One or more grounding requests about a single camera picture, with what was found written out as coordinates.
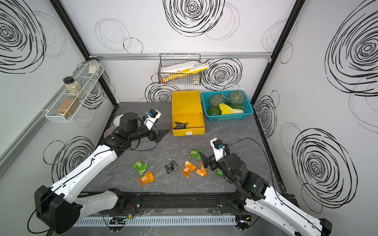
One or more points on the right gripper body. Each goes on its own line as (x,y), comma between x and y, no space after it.
(220,164)

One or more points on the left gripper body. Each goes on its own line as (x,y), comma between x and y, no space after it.
(143,131)

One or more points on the yellow plastic drawer cabinet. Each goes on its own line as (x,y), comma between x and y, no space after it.
(187,108)

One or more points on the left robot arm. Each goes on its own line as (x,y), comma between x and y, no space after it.
(60,207)

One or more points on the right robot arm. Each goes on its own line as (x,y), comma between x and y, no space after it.
(257,196)

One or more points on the green cookie pack right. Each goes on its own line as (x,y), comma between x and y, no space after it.
(219,173)

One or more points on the green cookie pack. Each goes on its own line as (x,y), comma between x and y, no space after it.
(195,154)
(141,166)
(219,173)

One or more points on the orange cookie pack right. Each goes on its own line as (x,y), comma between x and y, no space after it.
(202,171)

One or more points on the orange cookie pack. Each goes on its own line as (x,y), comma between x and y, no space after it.
(188,168)
(147,178)
(202,171)

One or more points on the green cookie pack top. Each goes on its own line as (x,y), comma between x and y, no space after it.
(195,154)

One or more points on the orange cookie pack middle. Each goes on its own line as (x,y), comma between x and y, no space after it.
(188,168)

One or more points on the green cookie pack left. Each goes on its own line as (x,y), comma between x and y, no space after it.
(141,166)

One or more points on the white orange bowl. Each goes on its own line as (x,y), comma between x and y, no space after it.
(117,120)

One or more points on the orange cookie pack left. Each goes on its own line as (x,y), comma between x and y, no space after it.
(147,178)

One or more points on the purple bowl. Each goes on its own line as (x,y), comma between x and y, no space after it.
(109,131)

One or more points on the green avocado toy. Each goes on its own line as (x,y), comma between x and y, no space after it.
(214,111)

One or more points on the green cucumber toy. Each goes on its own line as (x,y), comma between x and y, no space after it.
(234,106)

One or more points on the yellow white box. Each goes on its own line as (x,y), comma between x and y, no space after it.
(178,71)

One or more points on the left netted melon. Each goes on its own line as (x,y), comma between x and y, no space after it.
(216,100)

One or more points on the netted melon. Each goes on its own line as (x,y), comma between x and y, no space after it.
(216,100)
(237,97)

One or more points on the teal plastic basket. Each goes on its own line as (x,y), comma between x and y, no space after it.
(205,96)

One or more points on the right netted melon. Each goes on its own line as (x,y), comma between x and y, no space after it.
(237,97)

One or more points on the clear jar white lid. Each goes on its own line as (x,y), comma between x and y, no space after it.
(94,66)

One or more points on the spice jar black lid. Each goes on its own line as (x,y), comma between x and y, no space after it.
(74,87)

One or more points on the brown block container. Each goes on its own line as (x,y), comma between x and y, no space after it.
(68,107)

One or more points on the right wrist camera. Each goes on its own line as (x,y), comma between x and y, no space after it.
(218,147)

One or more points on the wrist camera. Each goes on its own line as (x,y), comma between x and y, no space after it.
(218,147)
(151,118)

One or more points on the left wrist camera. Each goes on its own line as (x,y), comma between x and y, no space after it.
(151,118)

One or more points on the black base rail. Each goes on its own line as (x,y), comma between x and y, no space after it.
(138,203)

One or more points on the white slotted cable duct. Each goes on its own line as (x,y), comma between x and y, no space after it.
(207,220)

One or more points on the black wire wall basket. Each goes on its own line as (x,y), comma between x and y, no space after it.
(172,59)

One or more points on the white wire wall shelf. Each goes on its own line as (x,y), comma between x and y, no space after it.
(93,100)

